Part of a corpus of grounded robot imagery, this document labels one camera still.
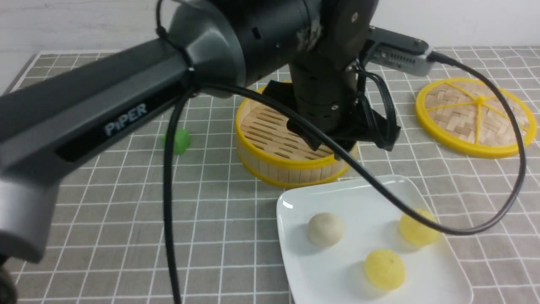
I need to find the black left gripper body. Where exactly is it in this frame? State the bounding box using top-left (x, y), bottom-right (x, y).
top-left (266, 59), bottom-right (401, 151)

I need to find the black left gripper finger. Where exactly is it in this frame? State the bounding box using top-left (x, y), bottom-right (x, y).
top-left (287, 120), bottom-right (321, 151)

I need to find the white steamed bun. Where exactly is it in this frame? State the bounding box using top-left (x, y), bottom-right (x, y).
top-left (307, 212), bottom-right (345, 248)

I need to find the yellow steamed bun back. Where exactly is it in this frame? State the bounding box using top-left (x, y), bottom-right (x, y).
top-left (399, 214), bottom-right (440, 247)

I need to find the yellow steamed bun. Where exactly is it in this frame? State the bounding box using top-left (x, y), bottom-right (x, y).
top-left (399, 214), bottom-right (440, 247)
top-left (364, 249), bottom-right (407, 290)

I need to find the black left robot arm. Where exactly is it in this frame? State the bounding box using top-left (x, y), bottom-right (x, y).
top-left (1, 0), bottom-right (428, 264)

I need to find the white square plate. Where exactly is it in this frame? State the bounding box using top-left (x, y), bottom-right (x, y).
top-left (276, 178), bottom-right (474, 304)

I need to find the bamboo steamer basket yellow rim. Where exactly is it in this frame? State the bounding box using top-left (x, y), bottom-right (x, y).
top-left (235, 98), bottom-right (350, 189)

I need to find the green cube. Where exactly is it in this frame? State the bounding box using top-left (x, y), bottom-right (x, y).
top-left (169, 128), bottom-right (191, 155)

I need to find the bamboo steamer lid yellow rim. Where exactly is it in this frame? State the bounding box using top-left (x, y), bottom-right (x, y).
top-left (415, 78), bottom-right (518, 158)

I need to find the grey checkered tablecloth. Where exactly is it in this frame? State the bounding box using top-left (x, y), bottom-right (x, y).
top-left (6, 65), bottom-right (539, 304)

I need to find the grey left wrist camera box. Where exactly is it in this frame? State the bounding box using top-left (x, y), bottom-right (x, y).
top-left (360, 26), bottom-right (434, 77)

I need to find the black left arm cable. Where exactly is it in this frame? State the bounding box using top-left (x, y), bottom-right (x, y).
top-left (156, 0), bottom-right (528, 304)

